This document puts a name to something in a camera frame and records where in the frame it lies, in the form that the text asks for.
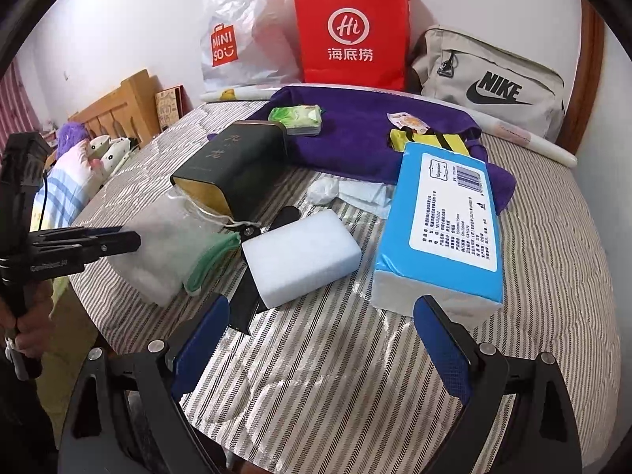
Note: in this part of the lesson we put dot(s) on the white gloves with green cuff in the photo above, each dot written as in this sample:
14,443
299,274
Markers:
158,217

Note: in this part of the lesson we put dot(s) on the green packet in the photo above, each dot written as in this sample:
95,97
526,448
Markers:
296,117

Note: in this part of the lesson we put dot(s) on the purple towel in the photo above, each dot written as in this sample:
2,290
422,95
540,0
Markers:
345,153

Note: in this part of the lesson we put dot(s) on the purple fuzzy cushion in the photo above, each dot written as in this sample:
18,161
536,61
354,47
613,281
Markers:
71,136

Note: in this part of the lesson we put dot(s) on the small yellow bag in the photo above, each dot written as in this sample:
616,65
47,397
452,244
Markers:
424,139

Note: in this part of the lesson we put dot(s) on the red paper bag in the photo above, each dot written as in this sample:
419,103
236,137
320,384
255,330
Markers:
316,10

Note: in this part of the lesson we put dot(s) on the dark tin box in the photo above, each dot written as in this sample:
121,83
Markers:
232,163

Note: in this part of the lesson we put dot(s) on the grey striped quilted mat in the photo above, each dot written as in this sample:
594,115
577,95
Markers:
345,380

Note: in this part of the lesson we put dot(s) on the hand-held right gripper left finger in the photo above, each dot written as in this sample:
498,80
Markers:
202,350

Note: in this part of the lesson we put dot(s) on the white printed paper roll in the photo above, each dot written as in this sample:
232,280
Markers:
543,150

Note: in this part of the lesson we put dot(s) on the grey sling bag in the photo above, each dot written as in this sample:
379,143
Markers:
493,59

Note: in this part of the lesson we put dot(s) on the pink striped curtain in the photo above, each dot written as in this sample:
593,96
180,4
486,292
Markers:
17,103

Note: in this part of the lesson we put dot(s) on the wooden headboard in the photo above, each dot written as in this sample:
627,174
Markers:
133,98

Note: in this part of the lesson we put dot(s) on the fruit print sachet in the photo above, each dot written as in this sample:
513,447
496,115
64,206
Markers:
407,121

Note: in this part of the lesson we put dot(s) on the person's left forearm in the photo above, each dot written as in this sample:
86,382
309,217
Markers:
19,405

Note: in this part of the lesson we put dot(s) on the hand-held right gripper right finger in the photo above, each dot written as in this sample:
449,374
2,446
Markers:
442,350

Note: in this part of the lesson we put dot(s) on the striped pastel pillow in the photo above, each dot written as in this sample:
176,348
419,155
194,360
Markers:
74,177

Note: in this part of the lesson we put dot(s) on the white sponge block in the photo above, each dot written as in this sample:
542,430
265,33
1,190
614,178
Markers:
301,256

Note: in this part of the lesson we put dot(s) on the blue tissue pack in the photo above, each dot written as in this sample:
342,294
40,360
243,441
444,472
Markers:
405,237

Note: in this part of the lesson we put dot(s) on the brown wooden door frame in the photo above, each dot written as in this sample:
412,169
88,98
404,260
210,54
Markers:
592,59

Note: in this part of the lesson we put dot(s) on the person's left hand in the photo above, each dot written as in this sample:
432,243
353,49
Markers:
34,326

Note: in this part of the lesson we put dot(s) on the white plastic shopping bag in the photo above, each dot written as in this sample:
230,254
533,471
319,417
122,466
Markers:
266,34

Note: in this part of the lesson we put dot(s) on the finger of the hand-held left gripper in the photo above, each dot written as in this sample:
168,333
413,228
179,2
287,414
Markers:
79,233
113,247

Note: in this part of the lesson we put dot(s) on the white knotted cloth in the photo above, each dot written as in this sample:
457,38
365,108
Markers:
365,195

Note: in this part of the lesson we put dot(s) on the printed book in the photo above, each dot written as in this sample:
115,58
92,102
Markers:
170,106

